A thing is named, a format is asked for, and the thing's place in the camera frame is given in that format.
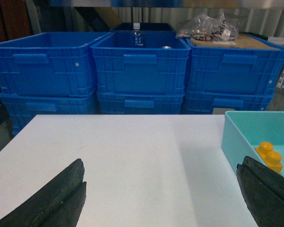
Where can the blue crate top right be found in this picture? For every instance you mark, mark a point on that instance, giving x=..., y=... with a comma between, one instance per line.
x=234, y=70

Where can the blue crate bottom left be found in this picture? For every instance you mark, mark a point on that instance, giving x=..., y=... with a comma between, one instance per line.
x=22, y=109

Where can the blue crate top middle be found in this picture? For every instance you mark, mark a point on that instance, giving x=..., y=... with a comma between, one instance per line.
x=158, y=68

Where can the brown cardboard sheet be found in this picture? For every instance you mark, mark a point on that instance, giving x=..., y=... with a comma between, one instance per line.
x=242, y=42

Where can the blue crate bottom right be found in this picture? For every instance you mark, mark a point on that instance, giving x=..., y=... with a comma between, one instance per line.
x=206, y=102

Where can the blue crate bottom middle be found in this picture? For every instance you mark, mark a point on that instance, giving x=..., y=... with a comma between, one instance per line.
x=111, y=103

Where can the clear plastic water bottle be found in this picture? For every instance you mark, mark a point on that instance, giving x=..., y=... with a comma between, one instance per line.
x=137, y=36

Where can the blue crate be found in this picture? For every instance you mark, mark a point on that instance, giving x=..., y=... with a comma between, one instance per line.
x=53, y=64
x=22, y=109
x=234, y=70
x=111, y=103
x=206, y=102
x=158, y=68

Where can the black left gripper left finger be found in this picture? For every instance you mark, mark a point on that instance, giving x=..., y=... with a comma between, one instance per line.
x=59, y=203

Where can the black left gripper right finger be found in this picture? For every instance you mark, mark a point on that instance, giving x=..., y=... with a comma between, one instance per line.
x=263, y=192

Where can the teal plastic tray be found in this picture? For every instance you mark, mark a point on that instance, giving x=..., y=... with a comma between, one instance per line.
x=245, y=130

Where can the yellow toy block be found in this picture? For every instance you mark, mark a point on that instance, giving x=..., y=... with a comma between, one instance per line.
x=271, y=158

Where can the clear plastic bag of parts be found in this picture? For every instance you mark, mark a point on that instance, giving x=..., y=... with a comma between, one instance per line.
x=222, y=28

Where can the blue crate top left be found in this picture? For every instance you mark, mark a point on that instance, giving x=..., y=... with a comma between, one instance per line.
x=53, y=64

